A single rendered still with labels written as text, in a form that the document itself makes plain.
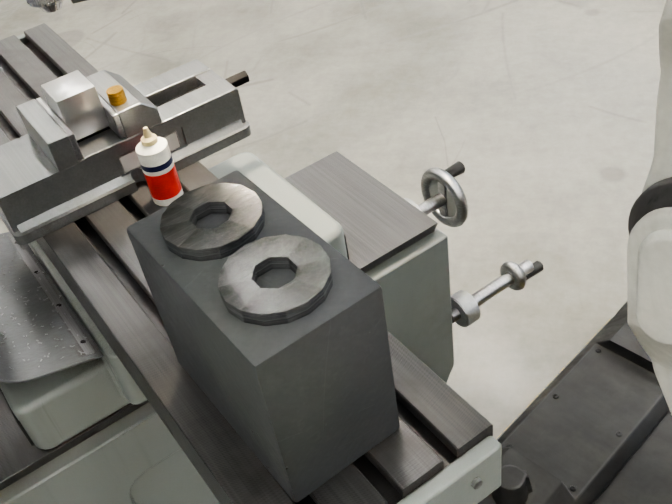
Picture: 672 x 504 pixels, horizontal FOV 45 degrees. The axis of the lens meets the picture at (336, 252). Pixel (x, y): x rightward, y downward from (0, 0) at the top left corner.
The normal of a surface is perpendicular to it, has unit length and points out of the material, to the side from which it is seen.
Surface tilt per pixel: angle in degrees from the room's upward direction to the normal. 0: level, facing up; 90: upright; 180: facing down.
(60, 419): 90
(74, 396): 90
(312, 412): 90
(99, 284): 0
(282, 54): 0
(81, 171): 90
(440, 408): 0
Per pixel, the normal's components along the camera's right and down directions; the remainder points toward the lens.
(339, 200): -0.13, -0.74
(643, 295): -0.70, 0.54
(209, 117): 0.57, 0.49
